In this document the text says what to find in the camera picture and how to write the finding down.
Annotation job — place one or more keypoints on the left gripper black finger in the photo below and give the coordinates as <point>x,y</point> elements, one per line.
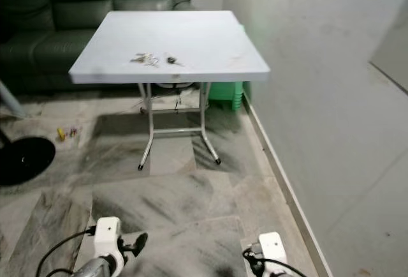
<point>141,242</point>

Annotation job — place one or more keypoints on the small yellow object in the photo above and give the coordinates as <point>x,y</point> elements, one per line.
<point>61,134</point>

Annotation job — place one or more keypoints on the black round stand base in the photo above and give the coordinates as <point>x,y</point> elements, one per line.
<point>25,161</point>

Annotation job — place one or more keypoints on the green plastic stool stack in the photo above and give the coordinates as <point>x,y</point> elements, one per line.
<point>226,93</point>

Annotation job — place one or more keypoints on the silver key bunch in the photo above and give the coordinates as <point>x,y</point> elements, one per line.
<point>145,60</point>

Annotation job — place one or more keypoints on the grey slanted pole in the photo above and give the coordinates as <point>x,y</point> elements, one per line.
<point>9,101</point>

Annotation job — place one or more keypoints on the white folding table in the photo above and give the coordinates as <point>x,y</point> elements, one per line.
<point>172,41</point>

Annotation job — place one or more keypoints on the dark green leather sofa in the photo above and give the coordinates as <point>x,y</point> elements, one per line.
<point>51,28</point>

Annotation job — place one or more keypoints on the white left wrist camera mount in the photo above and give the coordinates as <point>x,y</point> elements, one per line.
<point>107,233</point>

